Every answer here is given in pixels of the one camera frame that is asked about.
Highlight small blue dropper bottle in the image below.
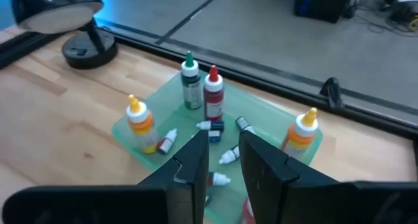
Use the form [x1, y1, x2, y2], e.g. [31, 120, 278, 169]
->
[208, 129, 222, 144]

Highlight teal translucent plastic bin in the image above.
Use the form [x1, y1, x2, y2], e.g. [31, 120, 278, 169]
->
[111, 70, 324, 224]

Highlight small white-capped dropper bottle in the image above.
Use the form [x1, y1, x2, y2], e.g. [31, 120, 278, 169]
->
[217, 145, 241, 165]

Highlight black frame clamp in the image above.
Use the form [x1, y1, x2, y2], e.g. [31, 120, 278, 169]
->
[319, 76, 346, 110]

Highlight red-tipped food coloring bottle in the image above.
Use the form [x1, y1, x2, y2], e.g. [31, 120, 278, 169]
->
[202, 65, 225, 122]

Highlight black desk lamp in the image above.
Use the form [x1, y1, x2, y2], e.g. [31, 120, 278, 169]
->
[11, 0, 118, 71]

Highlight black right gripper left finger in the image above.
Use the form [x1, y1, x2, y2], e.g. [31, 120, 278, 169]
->
[138, 129, 210, 224]

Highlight small red-labelled dropper bottle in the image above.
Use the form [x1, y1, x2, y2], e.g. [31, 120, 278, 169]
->
[156, 128, 179, 155]

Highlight green-tipped food coloring bottle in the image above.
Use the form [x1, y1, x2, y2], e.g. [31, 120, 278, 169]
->
[180, 50, 203, 110]

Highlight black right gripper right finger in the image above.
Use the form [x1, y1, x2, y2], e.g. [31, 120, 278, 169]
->
[238, 131, 353, 224]

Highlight black aluminium table frame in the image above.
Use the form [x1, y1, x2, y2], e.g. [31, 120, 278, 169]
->
[0, 24, 418, 140]

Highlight black computer tower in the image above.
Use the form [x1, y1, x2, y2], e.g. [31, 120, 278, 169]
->
[293, 0, 357, 24]

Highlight black floor cables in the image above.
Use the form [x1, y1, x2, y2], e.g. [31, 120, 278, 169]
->
[354, 0, 418, 39]

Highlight small black dropper bottle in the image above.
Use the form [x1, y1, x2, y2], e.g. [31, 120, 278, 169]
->
[195, 120, 225, 133]

